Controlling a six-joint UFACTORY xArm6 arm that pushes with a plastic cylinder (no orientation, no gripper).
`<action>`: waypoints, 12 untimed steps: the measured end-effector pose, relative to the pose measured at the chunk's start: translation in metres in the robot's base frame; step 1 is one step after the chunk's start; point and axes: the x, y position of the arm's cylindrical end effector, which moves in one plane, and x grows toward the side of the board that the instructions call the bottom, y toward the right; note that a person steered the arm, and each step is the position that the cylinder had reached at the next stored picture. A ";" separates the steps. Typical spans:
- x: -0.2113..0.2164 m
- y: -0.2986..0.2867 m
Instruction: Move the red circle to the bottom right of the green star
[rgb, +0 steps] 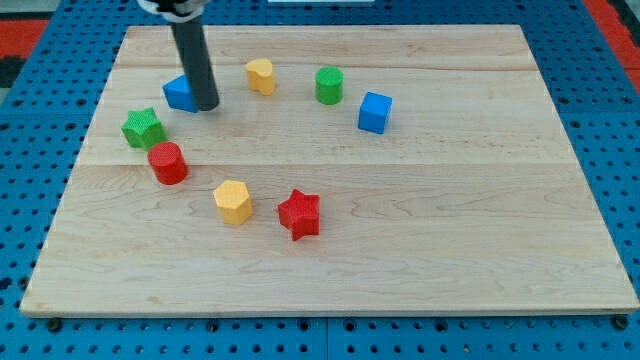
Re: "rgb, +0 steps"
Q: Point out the red cylinder block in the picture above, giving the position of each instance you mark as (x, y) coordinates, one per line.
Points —
(167, 163)

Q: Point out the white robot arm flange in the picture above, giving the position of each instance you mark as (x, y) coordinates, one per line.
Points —
(175, 11)

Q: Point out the red star block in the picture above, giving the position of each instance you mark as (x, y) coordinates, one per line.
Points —
(300, 214)

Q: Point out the green star block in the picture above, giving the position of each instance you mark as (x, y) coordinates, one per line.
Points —
(143, 129)

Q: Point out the light wooden board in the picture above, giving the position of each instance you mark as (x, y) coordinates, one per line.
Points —
(471, 203)

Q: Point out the blue cube block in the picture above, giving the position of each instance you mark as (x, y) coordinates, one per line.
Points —
(374, 112)

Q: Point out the yellow hexagon block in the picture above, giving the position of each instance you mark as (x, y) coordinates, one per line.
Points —
(233, 202)

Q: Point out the green cylinder block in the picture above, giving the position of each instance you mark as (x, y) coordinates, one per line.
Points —
(329, 85)

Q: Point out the yellow heart block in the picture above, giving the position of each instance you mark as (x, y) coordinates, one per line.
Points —
(260, 76)

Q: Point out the blue triangular block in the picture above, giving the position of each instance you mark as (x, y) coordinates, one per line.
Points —
(178, 95)

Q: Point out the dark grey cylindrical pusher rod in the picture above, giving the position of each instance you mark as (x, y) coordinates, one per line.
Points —
(193, 51)

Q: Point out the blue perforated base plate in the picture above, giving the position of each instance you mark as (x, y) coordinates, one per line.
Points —
(50, 105)

